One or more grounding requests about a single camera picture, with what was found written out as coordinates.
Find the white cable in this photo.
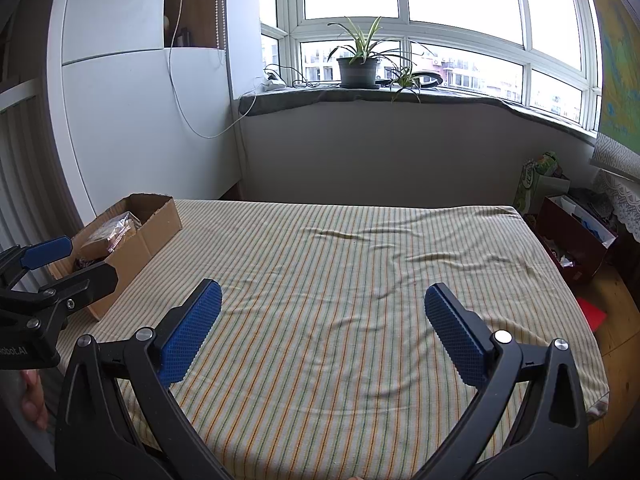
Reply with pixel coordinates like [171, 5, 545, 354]
[167, 0, 266, 138]

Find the grey windowsill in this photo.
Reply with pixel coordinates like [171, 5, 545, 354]
[239, 85, 601, 146]

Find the white lace cloth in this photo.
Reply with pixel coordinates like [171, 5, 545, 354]
[592, 170, 640, 243]

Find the red flat item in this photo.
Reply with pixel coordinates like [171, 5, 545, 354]
[575, 296, 608, 333]

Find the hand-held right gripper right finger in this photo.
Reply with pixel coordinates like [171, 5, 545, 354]
[417, 282, 588, 480]

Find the wall map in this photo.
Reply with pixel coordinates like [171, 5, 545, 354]
[580, 0, 640, 181]

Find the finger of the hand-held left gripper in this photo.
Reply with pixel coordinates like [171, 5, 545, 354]
[37, 262, 119, 311]
[0, 236, 74, 291]

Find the black ring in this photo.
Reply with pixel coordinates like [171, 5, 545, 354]
[395, 71, 446, 90]

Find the clear bag of sliced bread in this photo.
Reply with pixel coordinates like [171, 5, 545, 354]
[80, 211, 143, 256]

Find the potted spider plant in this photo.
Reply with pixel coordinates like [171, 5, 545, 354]
[327, 16, 426, 90]

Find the white bead chain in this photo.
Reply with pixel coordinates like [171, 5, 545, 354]
[215, 0, 228, 51]

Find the green patterned bag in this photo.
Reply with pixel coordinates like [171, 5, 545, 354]
[512, 151, 571, 213]

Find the small spider plant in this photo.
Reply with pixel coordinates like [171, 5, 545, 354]
[387, 65, 431, 103]

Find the cardboard box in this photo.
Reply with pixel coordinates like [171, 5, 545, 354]
[47, 192, 183, 321]

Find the dark red box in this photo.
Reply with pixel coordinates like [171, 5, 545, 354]
[537, 195, 618, 286]

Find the person's left hand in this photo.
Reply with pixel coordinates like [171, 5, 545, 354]
[20, 367, 51, 431]

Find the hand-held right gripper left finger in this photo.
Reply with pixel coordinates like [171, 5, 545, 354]
[54, 277, 223, 480]

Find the striped cloth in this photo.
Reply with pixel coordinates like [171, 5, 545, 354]
[82, 199, 611, 480]

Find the wooden shelf niche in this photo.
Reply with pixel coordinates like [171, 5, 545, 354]
[164, 0, 223, 50]

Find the white wardrobe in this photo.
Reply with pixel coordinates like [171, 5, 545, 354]
[47, 0, 246, 241]

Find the white slatted panel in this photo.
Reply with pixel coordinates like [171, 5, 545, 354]
[0, 77, 88, 261]

